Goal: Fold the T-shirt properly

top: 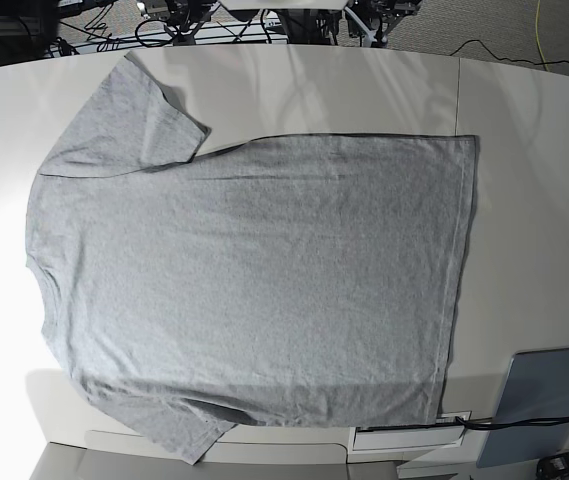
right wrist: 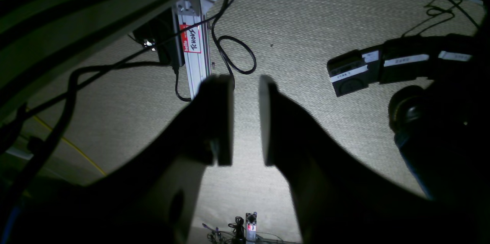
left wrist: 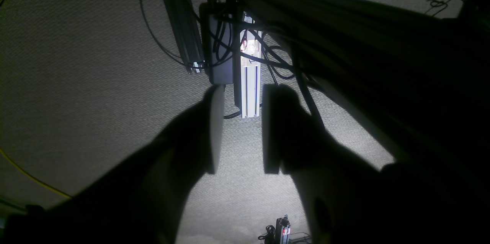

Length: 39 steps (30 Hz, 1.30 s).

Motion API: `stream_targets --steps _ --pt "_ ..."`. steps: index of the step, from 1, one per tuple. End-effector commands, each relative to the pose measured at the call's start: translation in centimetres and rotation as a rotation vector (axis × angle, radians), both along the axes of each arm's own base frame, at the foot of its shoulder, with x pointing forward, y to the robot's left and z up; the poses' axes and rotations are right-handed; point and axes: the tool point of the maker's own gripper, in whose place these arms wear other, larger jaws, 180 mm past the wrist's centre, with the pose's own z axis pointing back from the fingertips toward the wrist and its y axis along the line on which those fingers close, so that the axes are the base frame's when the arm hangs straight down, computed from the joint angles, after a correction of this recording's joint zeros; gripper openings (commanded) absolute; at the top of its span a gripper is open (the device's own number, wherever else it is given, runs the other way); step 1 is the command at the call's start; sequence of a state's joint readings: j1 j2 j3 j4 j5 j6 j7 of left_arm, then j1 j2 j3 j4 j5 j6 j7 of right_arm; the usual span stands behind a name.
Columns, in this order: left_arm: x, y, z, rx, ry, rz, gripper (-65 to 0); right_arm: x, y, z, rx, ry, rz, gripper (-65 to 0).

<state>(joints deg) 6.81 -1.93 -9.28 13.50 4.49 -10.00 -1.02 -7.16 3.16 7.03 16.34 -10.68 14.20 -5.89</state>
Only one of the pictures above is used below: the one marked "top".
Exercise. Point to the grey T-shirt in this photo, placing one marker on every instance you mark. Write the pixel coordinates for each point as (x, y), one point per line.
(306, 280)

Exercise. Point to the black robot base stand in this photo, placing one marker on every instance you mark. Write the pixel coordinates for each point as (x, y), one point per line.
(370, 22)

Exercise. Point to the grey-blue laptop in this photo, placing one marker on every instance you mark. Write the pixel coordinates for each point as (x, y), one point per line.
(536, 386)

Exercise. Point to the black device bottom right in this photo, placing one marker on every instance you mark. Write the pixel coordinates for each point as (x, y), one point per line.
(553, 467)

